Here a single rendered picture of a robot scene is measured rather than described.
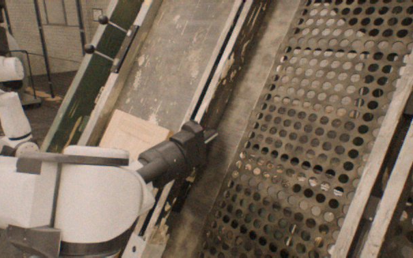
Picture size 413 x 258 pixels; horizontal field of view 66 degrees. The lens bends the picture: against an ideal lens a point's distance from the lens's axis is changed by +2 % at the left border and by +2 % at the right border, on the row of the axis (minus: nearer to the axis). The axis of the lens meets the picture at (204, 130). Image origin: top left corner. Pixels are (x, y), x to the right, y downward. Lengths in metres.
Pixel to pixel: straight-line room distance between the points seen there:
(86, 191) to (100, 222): 0.04
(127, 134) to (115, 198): 0.70
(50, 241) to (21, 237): 0.04
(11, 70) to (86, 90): 0.44
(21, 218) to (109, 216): 0.09
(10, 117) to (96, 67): 0.47
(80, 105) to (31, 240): 1.08
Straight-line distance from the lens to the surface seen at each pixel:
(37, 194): 0.40
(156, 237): 0.84
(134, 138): 1.05
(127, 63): 1.24
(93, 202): 0.39
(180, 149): 0.70
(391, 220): 0.58
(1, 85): 6.36
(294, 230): 0.73
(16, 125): 1.14
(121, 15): 1.51
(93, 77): 1.45
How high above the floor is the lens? 1.55
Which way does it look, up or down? 20 degrees down
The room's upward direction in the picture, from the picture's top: straight up
